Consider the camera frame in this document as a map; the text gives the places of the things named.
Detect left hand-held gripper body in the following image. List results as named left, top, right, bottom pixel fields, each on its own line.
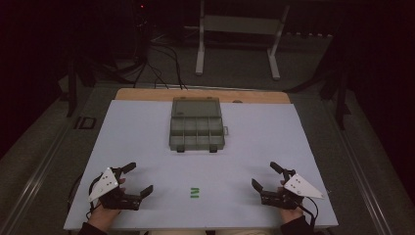
left=87, top=166, right=143, bottom=212

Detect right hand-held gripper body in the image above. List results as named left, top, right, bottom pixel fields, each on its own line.
left=259, top=167, right=325, bottom=211

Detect clear plastic compartment box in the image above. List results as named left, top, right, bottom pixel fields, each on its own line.
left=168, top=96, right=229, bottom=154

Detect person's right hand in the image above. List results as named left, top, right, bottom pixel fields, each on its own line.
left=279, top=207, right=305, bottom=225

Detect person's left hand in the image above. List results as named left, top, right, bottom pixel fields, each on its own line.
left=87, top=203, right=122, bottom=233

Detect white table board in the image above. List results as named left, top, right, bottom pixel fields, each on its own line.
left=63, top=99, right=340, bottom=231

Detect black stand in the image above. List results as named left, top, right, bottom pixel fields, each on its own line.
left=283, top=65, right=352, bottom=131
left=57, top=55, right=99, bottom=118

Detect white metal stand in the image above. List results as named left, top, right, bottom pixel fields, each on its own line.
left=195, top=0, right=291, bottom=81

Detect left hand-held gripper cable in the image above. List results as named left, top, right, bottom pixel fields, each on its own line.
left=85, top=174, right=107, bottom=220

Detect hand-held gripper cable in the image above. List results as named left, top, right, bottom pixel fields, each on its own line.
left=85, top=174, right=107, bottom=220
left=300, top=196, right=320, bottom=229

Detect right hand-held gripper cable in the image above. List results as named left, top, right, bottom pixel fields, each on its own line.
left=300, top=196, right=320, bottom=229

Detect metal floor rail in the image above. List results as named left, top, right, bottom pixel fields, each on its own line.
left=0, top=125, right=73, bottom=235
left=329, top=107, right=394, bottom=235

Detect black floor bracket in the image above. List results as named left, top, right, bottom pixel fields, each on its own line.
left=73, top=116, right=98, bottom=130

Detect black floor cables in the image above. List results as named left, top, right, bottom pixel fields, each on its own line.
left=131, top=38, right=190, bottom=90

